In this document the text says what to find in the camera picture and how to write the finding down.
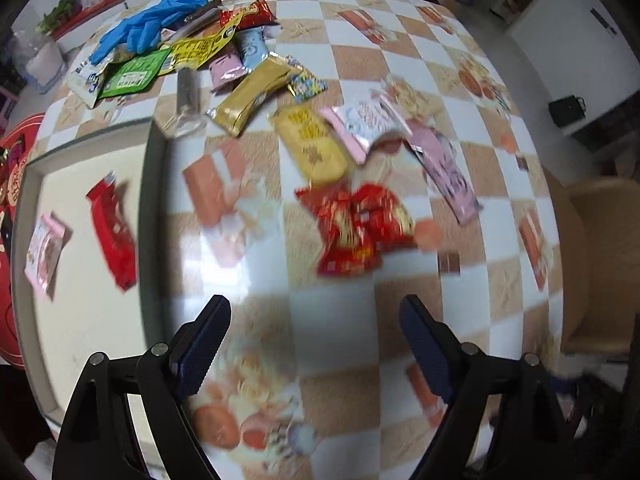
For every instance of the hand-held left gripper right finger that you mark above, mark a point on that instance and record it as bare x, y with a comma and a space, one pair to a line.
425, 355

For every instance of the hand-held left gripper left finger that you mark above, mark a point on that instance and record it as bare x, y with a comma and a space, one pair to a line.
202, 355

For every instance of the shallow white tray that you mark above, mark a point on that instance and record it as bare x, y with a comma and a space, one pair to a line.
85, 320

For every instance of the long red snack packet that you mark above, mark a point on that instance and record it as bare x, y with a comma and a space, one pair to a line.
112, 230

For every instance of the long pink snack packet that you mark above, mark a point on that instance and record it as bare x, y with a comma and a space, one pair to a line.
445, 175

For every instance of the pink picture-print snack packet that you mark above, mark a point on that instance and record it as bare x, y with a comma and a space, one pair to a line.
45, 250

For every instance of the yellow rice cracker packet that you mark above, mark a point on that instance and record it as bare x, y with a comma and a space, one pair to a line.
310, 142

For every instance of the white pink-edged snack packet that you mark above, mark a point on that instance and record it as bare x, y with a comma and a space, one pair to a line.
370, 120

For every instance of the gold snack packet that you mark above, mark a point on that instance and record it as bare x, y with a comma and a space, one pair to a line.
255, 92

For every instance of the beige wooden chair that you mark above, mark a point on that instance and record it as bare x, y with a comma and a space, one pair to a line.
595, 260

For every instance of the clear plastic packet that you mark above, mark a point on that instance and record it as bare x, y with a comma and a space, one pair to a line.
187, 95

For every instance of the small black bag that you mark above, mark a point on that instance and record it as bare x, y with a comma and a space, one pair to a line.
567, 110

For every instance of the small pink snack packet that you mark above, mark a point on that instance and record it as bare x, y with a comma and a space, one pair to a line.
227, 67

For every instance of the green snack packet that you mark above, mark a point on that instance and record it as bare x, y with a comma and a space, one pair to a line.
132, 75

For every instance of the small multicoloured snack packet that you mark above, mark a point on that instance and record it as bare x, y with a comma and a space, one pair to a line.
306, 85

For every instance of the white blue-print snack packet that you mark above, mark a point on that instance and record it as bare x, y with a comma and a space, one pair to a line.
85, 80

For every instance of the yellow black-print snack packet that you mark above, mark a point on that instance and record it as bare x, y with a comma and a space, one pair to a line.
195, 50

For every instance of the light blue snack packet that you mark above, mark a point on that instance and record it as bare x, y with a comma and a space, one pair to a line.
250, 50

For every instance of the clear plastic bag white contents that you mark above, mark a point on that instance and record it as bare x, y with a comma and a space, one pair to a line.
40, 62

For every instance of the pile of blue gloves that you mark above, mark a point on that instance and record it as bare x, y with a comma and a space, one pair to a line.
145, 25

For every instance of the dark brown snack packet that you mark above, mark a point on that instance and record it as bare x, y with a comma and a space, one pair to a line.
197, 16

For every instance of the red gold-print snack packet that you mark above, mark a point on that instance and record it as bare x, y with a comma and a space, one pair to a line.
250, 15

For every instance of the white appliance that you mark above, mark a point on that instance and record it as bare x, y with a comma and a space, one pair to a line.
565, 35

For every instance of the green potted plant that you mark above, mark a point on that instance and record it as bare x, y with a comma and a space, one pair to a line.
60, 10

